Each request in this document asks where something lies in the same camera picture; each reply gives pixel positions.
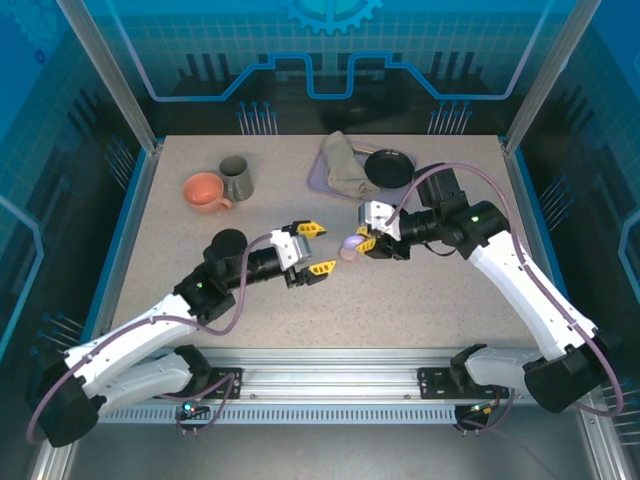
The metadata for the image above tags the lavender plastic tray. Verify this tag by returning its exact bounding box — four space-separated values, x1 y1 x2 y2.
305 141 419 211

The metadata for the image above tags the black round plate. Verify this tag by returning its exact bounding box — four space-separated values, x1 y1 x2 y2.
363 148 416 190

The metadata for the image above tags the beige folded cloth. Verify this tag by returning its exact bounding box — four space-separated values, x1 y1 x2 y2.
320 130 384 200

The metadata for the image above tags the grey ceramic mug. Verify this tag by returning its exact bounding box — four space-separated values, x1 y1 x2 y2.
218 155 255 203

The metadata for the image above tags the orange ceramic cup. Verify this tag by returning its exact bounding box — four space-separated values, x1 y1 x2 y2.
181 172 235 215

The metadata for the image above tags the steel base panel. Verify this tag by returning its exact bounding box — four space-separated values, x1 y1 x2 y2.
29 404 631 480

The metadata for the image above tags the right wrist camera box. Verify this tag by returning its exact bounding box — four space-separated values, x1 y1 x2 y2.
356 199 402 237

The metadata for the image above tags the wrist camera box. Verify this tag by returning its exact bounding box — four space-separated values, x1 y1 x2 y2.
356 199 402 237
268 227 315 274

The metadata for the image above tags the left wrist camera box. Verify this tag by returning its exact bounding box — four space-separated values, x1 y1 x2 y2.
268 227 315 274

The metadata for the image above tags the right aluminium side rail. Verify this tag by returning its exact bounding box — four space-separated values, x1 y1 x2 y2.
499 142 574 364

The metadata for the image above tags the aluminium side rail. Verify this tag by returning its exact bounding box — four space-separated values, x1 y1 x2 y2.
74 142 164 364
499 142 574 364

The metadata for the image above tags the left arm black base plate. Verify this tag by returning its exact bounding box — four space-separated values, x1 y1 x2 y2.
192 367 244 400

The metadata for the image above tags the left aluminium side rail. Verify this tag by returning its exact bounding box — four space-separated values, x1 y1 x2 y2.
74 142 164 364

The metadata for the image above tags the aluminium mounting rail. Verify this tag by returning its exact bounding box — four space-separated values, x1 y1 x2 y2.
64 347 596 407

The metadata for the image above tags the slotted grey cable duct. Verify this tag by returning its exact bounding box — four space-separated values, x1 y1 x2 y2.
79 405 459 425

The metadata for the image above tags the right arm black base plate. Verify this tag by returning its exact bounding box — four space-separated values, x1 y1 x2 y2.
417 367 510 400

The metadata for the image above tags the right aluminium frame post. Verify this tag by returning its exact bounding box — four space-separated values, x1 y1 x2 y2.
502 0 604 154

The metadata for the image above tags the aluminium frame post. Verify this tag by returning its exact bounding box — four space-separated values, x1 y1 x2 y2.
54 0 164 154
502 0 604 154

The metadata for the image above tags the left aluminium frame post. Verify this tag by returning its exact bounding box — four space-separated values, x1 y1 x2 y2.
54 0 164 154

